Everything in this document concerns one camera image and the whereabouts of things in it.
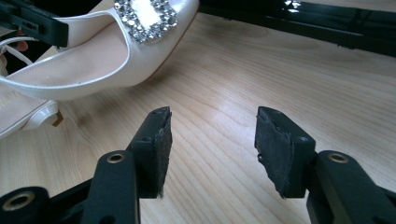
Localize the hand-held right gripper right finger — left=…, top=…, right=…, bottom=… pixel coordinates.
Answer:
left=254, top=105, right=318, bottom=200

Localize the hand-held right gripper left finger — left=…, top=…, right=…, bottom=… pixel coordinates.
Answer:
left=126, top=105, right=173, bottom=200

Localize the white heeled shoe with buckle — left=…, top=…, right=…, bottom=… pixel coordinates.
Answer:
left=0, top=88, right=64, bottom=140
left=0, top=0, right=200, bottom=101

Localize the red and black shoe rack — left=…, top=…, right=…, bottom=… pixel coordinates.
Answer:
left=199, top=0, right=396, bottom=58

